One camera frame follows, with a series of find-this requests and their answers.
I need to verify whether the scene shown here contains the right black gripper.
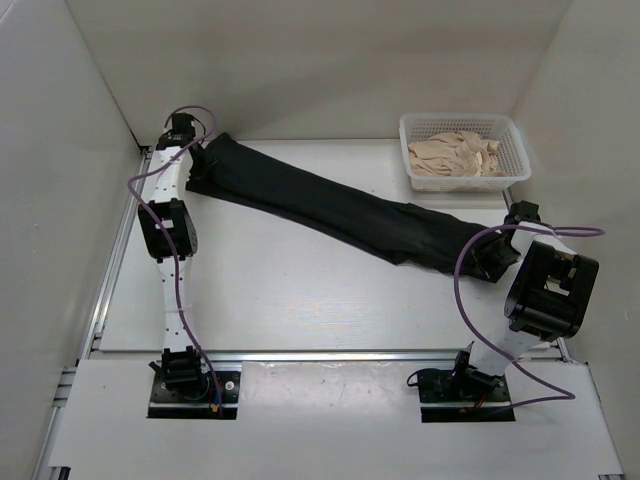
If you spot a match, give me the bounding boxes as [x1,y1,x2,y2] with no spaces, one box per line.
[466,238,522,278]

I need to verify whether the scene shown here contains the black trousers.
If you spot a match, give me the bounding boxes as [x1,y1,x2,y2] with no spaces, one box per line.
[184,131,511,284]

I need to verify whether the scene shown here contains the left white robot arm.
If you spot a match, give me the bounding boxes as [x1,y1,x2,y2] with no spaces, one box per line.
[138,109,214,402]

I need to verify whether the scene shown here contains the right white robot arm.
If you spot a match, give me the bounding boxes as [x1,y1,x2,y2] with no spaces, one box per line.
[449,201,604,400]

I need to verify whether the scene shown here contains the beige trousers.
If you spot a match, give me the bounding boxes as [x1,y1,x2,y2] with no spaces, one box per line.
[407,131,507,177]

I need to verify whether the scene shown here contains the white plastic basket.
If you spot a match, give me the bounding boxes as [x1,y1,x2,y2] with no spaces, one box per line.
[399,113,531,192]

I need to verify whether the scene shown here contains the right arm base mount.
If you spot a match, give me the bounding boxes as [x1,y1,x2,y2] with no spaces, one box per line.
[406,347,515,423]

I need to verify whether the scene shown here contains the aluminium front rail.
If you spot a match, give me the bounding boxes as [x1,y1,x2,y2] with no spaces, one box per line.
[84,349,571,366]

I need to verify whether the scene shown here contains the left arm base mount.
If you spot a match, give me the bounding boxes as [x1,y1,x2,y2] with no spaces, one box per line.
[147,349,241,420]

